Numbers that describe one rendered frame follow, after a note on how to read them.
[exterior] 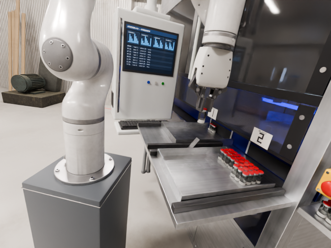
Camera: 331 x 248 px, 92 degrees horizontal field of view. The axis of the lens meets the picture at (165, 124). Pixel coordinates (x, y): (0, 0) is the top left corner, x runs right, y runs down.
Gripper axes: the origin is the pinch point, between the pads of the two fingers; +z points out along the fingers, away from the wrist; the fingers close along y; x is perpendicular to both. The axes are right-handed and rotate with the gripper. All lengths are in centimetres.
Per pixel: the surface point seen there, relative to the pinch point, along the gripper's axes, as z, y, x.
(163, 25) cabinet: -37, -7, -85
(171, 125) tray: 25, -10, -48
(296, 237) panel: 43, -39, 17
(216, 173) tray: 25.9, -11.7, -0.1
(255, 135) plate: 12.1, -29.1, -4.4
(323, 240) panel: 51, -60, 17
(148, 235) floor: 114, -3, -43
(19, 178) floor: 115, 112, -126
